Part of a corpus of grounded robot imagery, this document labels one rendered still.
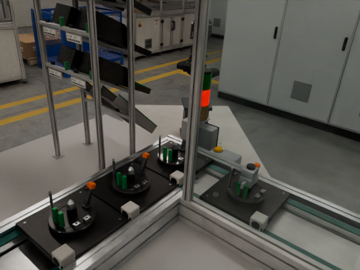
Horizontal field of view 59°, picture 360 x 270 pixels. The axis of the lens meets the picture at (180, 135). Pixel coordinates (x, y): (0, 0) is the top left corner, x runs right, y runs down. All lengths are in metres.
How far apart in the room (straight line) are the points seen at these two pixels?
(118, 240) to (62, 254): 0.16
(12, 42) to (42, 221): 4.40
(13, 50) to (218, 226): 4.64
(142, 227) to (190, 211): 0.19
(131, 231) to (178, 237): 0.19
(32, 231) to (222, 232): 0.58
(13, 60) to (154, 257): 4.60
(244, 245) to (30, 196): 0.82
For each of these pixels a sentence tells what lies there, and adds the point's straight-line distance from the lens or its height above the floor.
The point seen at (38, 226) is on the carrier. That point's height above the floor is 0.97.
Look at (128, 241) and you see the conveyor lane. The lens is 1.02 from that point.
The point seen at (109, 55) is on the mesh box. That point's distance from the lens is 6.08.
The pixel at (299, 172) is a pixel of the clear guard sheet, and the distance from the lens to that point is 0.88.
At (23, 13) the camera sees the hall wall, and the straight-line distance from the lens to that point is 10.40.
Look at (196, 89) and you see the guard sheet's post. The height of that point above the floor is 1.37.
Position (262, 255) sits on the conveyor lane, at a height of 0.91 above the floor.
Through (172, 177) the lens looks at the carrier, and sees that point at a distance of 1.20.
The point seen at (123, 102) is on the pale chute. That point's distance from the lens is 1.33.
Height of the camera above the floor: 1.67
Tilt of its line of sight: 27 degrees down
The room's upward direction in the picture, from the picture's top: 3 degrees clockwise
